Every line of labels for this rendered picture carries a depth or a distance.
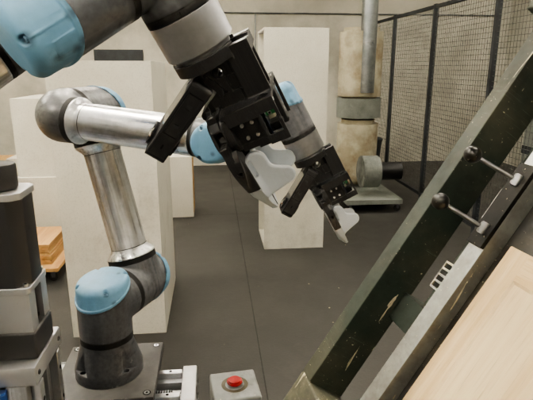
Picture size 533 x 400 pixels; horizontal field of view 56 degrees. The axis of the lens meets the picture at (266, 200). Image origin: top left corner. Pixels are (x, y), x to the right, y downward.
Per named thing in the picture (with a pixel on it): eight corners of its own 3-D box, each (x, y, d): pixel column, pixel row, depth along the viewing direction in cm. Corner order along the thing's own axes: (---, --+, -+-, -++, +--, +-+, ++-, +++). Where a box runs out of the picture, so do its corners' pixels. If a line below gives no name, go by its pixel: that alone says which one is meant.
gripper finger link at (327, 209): (343, 229, 103) (324, 194, 101) (336, 232, 103) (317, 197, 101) (338, 222, 108) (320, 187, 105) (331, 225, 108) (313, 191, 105)
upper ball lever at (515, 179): (514, 191, 106) (458, 158, 109) (524, 176, 106) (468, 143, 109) (519, 190, 103) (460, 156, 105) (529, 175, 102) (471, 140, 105)
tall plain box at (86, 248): (102, 281, 414) (82, 62, 369) (175, 278, 420) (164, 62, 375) (73, 337, 328) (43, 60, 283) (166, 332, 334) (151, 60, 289)
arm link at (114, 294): (66, 340, 110) (59, 282, 106) (105, 312, 122) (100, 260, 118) (112, 349, 106) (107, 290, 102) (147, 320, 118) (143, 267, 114)
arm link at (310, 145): (285, 148, 98) (281, 141, 106) (296, 167, 100) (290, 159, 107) (319, 129, 98) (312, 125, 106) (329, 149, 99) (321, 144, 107)
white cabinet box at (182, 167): (148, 208, 629) (145, 151, 611) (195, 206, 635) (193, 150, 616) (143, 218, 586) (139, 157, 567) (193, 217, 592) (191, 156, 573)
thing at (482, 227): (481, 238, 108) (427, 204, 110) (492, 223, 107) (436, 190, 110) (485, 239, 104) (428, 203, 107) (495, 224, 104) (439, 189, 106)
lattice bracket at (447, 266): (438, 290, 115) (429, 285, 114) (455, 266, 115) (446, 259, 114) (447, 298, 112) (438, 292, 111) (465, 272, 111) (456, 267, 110)
